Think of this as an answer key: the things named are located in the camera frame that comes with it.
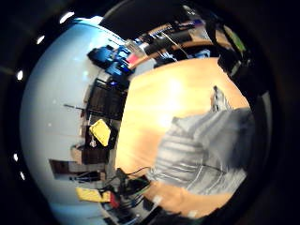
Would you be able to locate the pink small object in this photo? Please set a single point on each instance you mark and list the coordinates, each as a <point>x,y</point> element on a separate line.
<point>132,58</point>

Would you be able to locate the brown cardboard box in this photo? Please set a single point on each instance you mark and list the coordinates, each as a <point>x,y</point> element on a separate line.
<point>76,153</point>

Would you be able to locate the curved wooden table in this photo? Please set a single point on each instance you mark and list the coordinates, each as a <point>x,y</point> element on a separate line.
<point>184,45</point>

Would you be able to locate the black office chair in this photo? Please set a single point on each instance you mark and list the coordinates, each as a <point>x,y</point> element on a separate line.
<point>100,56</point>

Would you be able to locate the yellow flat pad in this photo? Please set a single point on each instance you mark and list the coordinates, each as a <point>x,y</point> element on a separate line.
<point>89,194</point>

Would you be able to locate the grey striped cloth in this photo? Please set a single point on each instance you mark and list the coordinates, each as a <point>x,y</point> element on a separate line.
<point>200,153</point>

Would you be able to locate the red small box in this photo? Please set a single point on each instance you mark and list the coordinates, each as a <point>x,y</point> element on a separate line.
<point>114,200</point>

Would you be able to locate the black shelf unit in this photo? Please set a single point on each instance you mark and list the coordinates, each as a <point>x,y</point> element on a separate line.
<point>104,103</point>

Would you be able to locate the dark low desk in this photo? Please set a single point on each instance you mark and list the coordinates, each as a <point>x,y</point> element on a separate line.
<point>62,168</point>

